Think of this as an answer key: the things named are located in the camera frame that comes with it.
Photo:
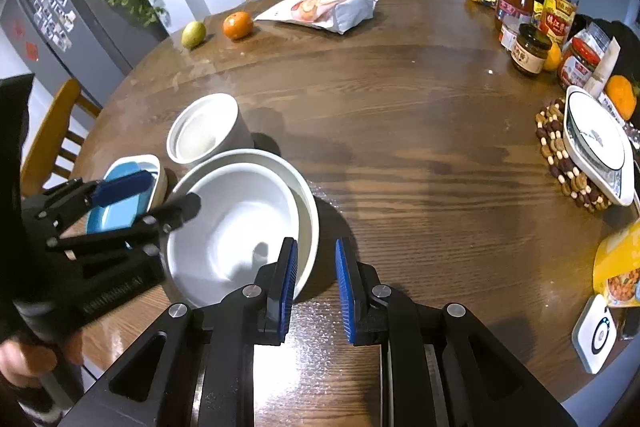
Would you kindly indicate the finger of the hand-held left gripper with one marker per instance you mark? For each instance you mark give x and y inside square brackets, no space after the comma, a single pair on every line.
[177,209]
[122,188]

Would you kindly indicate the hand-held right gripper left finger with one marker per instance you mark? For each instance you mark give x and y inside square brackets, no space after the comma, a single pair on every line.
[285,292]

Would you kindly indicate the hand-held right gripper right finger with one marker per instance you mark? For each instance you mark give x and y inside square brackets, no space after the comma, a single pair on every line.
[345,287]

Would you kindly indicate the blue oval plate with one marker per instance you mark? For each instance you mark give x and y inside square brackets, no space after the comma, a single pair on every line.
[112,217]

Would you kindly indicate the white rimmed dish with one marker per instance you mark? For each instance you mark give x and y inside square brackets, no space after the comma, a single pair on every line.
[160,179]

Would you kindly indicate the white ribbed bowl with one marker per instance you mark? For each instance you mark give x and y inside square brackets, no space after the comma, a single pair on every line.
[235,227]

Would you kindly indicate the large cream bowl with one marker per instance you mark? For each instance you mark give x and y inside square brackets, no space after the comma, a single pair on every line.
[310,217]

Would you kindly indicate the white cylindrical cup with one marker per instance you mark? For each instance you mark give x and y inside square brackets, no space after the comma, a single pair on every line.
[205,132]

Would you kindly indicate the person's left hand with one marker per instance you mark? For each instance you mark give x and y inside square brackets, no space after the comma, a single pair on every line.
[20,362]

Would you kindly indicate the grey refrigerator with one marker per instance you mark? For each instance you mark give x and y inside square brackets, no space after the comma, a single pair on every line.
[90,32]

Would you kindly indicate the green pear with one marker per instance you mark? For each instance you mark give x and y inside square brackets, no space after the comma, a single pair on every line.
[193,34]

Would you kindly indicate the orange tangerine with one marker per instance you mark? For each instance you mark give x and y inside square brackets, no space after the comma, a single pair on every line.
[238,25]

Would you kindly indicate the group of fridge magnets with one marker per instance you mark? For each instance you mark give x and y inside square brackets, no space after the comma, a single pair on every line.
[50,2]

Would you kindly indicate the white printed snack bag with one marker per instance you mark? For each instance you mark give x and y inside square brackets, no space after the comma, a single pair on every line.
[325,9]

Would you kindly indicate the beaded wooden trivet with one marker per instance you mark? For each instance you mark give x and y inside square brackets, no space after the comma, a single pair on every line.
[552,147]

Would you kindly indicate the white square device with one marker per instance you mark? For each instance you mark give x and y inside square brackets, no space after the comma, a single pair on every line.
[595,337]

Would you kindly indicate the yellow nut bag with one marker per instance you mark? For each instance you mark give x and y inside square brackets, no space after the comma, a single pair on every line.
[617,267]

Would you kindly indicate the white square plate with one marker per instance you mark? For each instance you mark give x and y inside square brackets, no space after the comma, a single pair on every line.
[595,142]

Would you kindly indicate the brown sauce jar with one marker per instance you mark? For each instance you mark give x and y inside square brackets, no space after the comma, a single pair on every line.
[531,52]

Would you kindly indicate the small yellow fruit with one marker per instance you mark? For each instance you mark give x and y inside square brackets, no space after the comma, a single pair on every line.
[553,57]

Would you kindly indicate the red chili jar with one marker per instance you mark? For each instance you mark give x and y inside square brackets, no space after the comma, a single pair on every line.
[580,62]

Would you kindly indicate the white tube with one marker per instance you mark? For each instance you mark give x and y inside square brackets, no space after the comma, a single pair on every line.
[602,72]

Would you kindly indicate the orange fruit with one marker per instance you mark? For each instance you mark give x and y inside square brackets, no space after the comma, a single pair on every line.
[621,97]

